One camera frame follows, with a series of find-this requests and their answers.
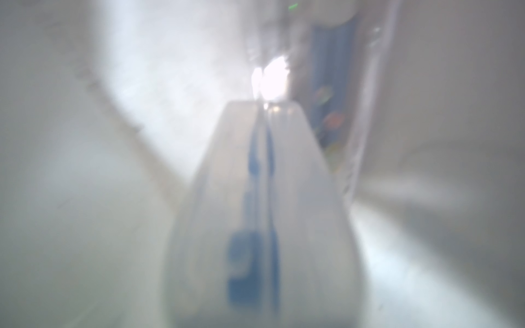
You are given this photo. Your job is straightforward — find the clear case red-white label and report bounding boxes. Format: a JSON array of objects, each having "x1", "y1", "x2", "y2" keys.
[{"x1": 162, "y1": 101, "x2": 362, "y2": 327}]

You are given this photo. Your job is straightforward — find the white canvas bag blue handles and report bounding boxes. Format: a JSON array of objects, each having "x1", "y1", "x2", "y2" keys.
[{"x1": 1, "y1": 1, "x2": 524, "y2": 327}]

